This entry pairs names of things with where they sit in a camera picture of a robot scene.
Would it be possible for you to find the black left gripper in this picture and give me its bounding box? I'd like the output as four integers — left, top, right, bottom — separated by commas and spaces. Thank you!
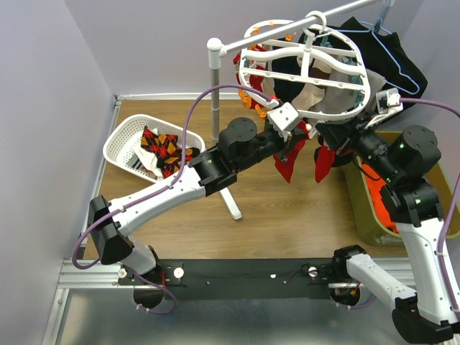
234, 125, 307, 173

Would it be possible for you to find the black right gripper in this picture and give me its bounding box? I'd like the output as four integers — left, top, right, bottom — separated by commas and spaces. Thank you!
316, 108, 402, 181

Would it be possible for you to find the white clothes peg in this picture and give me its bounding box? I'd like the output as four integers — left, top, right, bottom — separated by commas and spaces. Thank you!
305, 124, 321, 139

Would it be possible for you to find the red black santa sock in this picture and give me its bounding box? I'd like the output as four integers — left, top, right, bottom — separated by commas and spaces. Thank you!
314, 144, 336, 183

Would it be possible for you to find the white round sock hanger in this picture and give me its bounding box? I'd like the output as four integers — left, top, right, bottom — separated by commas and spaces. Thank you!
239, 11, 370, 123

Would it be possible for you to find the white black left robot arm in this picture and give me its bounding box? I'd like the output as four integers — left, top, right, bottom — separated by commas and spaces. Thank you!
88, 117, 311, 284

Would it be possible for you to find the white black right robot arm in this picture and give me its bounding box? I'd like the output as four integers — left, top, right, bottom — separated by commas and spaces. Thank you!
315, 120, 459, 344

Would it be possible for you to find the socks pile in basket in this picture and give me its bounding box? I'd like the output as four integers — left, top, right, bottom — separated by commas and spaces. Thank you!
132, 126, 201, 181

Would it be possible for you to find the grey hanging garment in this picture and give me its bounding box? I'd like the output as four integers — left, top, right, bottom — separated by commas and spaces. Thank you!
317, 69, 387, 114

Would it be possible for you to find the navy santa sock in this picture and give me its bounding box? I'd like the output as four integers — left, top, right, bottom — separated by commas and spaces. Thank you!
272, 57, 305, 103

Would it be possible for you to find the orange cloth in bin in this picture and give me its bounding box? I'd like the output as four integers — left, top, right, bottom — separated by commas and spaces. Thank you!
361, 161, 398, 234

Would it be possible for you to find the black hanging garment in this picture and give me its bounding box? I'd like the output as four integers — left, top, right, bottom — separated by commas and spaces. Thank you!
323, 16, 431, 119

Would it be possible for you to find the green plastic bin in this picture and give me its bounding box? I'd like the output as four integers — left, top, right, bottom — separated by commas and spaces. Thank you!
345, 126, 459, 245

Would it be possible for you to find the silver drying rack stand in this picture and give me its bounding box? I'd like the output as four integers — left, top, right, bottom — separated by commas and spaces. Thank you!
201, 0, 382, 220

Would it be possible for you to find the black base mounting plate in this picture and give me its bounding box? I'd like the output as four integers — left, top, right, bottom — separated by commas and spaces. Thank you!
129, 257, 364, 302

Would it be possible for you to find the white perforated basket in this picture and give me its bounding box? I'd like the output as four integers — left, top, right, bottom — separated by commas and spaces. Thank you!
103, 114, 206, 183

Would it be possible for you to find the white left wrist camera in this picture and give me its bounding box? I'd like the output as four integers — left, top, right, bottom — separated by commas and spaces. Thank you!
267, 103, 301, 139

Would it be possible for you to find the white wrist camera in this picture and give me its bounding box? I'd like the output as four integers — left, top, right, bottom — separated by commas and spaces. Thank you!
366, 88, 404, 129
267, 103, 301, 139

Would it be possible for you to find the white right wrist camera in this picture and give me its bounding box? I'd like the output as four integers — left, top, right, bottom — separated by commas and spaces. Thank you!
366, 88, 404, 129

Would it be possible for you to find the light blue wire hanger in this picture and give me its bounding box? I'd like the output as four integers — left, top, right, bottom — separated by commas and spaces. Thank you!
330, 0, 427, 91

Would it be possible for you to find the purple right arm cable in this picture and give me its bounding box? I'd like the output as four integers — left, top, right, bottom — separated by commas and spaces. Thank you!
399, 96, 460, 317

